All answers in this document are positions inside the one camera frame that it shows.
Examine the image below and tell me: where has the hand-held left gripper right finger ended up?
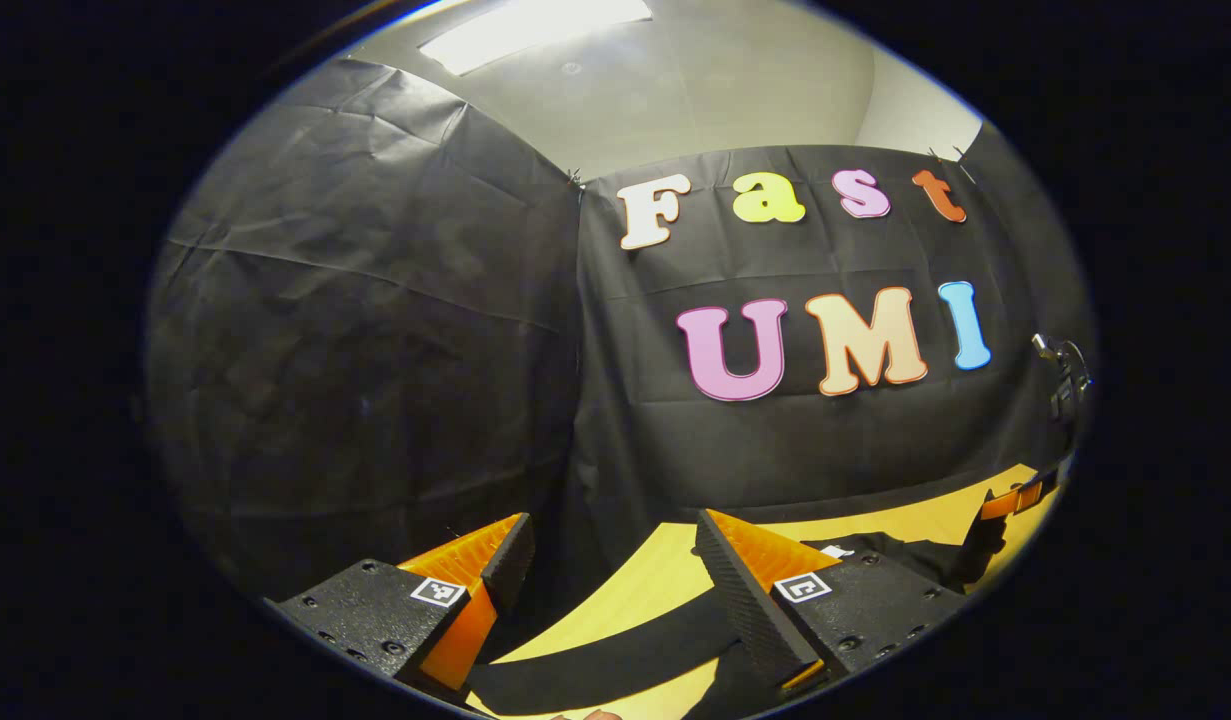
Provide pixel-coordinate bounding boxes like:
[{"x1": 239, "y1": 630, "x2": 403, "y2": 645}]
[{"x1": 695, "y1": 509, "x2": 968, "y2": 693}]

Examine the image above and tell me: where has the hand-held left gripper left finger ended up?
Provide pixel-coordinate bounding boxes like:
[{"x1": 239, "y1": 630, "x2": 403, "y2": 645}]
[{"x1": 265, "y1": 513, "x2": 536, "y2": 701}]

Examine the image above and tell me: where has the black jacket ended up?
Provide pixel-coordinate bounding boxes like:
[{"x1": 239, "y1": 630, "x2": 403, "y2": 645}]
[{"x1": 465, "y1": 490, "x2": 1011, "y2": 720}]

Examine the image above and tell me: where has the black backdrop cloth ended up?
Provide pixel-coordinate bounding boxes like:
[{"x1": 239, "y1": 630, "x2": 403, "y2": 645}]
[{"x1": 143, "y1": 58, "x2": 1096, "y2": 641}]

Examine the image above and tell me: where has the ceiling light panel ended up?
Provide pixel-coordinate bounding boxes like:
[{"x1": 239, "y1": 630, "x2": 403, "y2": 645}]
[{"x1": 420, "y1": 0, "x2": 654, "y2": 77}]

